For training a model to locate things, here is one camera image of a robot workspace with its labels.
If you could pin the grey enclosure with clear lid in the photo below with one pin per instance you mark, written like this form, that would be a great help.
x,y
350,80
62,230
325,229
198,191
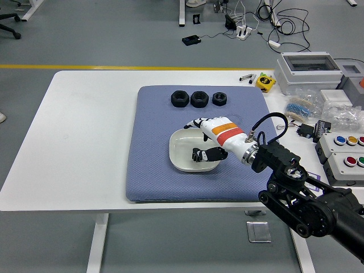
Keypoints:
x,y
308,75

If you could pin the grey box blue yellow buttons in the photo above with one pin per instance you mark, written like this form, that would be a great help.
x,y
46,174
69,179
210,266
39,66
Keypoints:
x,y
330,148

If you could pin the black servo motor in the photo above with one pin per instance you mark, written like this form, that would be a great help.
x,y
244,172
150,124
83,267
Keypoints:
x,y
305,130

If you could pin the white desk foot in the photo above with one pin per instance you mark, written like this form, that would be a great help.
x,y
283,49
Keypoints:
x,y
32,10

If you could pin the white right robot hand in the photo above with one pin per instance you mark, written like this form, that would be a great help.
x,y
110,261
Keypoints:
x,y
227,133

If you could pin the grey metal bracket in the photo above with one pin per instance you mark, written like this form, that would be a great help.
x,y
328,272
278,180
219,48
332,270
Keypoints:
x,y
218,7

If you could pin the grey box red green buttons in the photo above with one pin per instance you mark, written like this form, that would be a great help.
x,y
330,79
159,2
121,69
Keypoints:
x,y
338,170

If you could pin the small black hex nut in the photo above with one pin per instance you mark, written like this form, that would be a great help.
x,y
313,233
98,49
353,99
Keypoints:
x,y
219,99

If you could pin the black and silver clip tool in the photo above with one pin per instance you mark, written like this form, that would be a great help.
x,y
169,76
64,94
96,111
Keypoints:
x,y
247,77

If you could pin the white desk leg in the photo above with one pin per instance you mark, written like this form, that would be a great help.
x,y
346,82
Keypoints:
x,y
182,12

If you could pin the yellow tape measure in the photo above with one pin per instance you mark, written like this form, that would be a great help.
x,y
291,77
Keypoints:
x,y
265,82

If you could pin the large black hex nut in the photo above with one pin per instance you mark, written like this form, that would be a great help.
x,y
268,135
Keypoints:
x,y
179,99
199,99

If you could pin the grey box with orange button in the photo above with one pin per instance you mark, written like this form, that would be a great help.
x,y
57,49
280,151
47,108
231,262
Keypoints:
x,y
352,85

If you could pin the black flat device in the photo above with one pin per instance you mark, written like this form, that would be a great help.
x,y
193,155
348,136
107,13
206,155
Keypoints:
x,y
192,40

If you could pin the white rounded object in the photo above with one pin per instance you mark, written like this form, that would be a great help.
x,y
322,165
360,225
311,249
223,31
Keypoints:
x,y
196,3

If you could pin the bag of blue resistors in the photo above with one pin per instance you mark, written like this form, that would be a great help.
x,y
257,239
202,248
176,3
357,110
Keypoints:
x,y
298,108

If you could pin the small metal floor plate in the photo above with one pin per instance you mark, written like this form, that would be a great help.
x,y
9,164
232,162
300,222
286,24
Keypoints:
x,y
255,212

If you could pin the purple and white label card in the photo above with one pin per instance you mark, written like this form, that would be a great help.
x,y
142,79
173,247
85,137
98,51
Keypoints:
x,y
317,177

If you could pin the black power adapter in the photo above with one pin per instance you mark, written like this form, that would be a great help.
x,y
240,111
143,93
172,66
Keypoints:
x,y
229,22

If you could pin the person's shoe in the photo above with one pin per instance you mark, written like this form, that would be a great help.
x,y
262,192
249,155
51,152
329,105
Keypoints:
x,y
2,117

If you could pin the white table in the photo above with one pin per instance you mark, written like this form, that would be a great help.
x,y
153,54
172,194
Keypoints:
x,y
85,136

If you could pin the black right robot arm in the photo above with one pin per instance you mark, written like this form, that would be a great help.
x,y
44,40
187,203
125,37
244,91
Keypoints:
x,y
312,204

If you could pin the blue-grey padded mat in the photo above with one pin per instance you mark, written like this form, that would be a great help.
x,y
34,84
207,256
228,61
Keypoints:
x,y
170,185

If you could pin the black circuit module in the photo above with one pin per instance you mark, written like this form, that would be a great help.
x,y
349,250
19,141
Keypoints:
x,y
322,129

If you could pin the white square dish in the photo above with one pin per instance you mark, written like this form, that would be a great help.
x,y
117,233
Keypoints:
x,y
179,148

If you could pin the white power strip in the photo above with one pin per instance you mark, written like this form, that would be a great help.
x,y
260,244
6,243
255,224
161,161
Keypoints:
x,y
244,32

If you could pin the large metal floor plate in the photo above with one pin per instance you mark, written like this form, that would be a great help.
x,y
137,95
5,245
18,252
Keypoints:
x,y
258,231

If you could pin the black office chair base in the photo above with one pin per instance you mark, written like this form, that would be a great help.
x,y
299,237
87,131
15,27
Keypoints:
x,y
7,28

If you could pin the white power adapter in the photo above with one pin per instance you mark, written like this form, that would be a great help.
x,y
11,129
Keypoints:
x,y
274,43

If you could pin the small black bracket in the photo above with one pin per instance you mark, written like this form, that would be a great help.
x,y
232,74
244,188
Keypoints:
x,y
196,19

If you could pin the small white box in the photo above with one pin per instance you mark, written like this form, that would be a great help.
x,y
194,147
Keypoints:
x,y
334,95

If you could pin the clear plastic bag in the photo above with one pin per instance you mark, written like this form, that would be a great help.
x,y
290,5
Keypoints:
x,y
341,115

